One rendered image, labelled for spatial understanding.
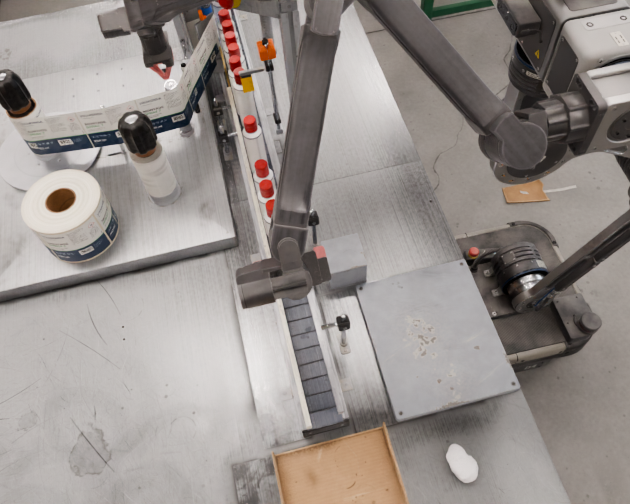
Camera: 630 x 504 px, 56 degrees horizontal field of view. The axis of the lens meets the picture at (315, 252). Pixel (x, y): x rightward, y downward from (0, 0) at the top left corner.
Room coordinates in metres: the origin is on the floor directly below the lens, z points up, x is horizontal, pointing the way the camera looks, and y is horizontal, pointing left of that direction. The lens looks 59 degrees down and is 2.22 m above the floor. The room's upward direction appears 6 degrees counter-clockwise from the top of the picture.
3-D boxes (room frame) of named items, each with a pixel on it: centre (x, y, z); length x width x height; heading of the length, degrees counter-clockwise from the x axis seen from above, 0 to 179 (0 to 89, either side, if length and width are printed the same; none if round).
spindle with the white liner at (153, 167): (1.06, 0.40, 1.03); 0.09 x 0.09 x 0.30
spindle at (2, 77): (1.26, 0.76, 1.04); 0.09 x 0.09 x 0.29
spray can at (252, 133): (1.10, 0.13, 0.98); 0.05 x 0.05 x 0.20
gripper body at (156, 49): (1.18, 0.32, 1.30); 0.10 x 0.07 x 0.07; 8
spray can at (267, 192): (0.89, 0.10, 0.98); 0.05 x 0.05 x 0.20
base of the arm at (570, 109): (0.67, -0.44, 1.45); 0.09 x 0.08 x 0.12; 7
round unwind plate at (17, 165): (1.26, 0.76, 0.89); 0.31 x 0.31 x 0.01
